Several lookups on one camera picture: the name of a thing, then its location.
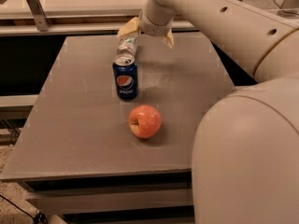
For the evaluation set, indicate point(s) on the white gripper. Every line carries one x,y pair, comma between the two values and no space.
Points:
151,29

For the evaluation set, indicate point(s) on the silver green 7up can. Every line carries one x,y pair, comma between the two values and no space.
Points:
128,45

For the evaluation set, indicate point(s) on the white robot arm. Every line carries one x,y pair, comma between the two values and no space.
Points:
245,158

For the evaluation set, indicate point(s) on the blue Pepsi can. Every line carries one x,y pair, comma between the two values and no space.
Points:
125,75

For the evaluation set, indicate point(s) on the red apple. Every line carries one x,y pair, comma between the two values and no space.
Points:
144,121

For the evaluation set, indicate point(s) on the grey drawer cabinet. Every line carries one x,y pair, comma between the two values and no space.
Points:
77,156

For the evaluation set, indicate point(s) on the left metal bracket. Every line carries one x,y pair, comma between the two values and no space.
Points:
41,21

